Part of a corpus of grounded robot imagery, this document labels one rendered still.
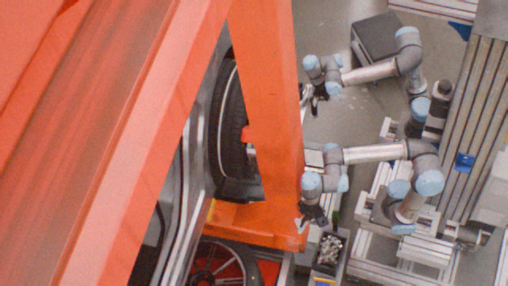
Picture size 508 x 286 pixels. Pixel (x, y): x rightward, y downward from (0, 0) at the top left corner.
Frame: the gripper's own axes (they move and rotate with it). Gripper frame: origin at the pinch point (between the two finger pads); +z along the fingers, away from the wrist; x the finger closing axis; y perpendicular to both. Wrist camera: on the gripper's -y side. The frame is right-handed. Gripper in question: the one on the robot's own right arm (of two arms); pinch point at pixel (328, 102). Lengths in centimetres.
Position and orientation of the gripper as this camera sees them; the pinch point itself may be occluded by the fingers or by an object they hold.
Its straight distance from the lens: 321.0
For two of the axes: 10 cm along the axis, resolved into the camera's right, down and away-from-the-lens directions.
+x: 9.4, -2.0, -2.9
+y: -0.3, 7.6, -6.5
